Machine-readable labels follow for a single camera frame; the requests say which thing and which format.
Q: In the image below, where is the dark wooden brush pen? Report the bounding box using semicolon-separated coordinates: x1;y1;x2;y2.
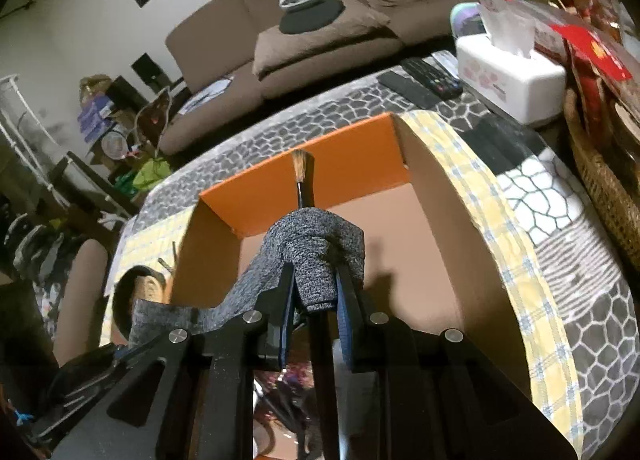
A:
292;149;340;459

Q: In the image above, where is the bag of coloured rubber bands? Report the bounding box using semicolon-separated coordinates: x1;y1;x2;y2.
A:
254;370;310;423

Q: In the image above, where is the orange cardboard box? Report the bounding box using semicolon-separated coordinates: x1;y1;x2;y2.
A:
167;110;534;460

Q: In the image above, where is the yellow plaid tablecloth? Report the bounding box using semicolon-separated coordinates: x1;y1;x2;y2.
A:
113;110;584;454

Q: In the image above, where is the black remote control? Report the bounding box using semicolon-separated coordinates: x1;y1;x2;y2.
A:
400;57;463;101

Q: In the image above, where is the brown sofa cushion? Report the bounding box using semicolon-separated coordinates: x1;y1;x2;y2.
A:
253;0;390;79

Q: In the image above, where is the brown sofa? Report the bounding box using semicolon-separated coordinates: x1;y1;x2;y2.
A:
160;0;468;156

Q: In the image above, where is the white tissue box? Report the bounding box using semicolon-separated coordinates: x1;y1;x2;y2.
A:
456;34;566;125

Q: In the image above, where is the black cushion with white device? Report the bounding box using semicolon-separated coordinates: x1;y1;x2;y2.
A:
279;0;345;35

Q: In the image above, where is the wicker basket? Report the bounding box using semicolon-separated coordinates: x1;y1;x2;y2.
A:
563;88;639;269

